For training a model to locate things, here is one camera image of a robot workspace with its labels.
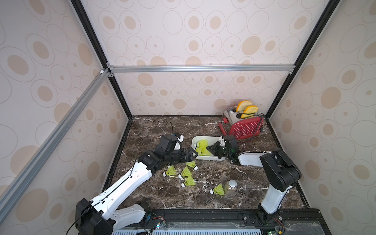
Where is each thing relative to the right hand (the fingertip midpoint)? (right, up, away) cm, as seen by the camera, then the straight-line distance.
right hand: (204, 149), depth 92 cm
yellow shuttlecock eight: (+4, -3, -2) cm, 5 cm away
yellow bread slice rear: (+26, +29, +5) cm, 40 cm away
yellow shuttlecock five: (-12, -13, -5) cm, 18 cm away
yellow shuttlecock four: (-9, -17, -9) cm, 21 cm away
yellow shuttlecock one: (+6, -20, -13) cm, 25 cm away
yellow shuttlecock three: (-20, -12, -6) cm, 24 cm away
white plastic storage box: (+6, +5, +11) cm, 13 cm away
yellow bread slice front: (+30, +25, 0) cm, 39 cm away
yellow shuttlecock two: (-1, +4, +7) cm, 8 cm away
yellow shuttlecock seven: (-1, -2, +3) cm, 4 cm away
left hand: (-6, 0, -20) cm, 21 cm away
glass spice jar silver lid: (+12, -18, -17) cm, 28 cm away
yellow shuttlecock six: (-7, -9, -2) cm, 12 cm away
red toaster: (+19, +15, +2) cm, 24 cm away
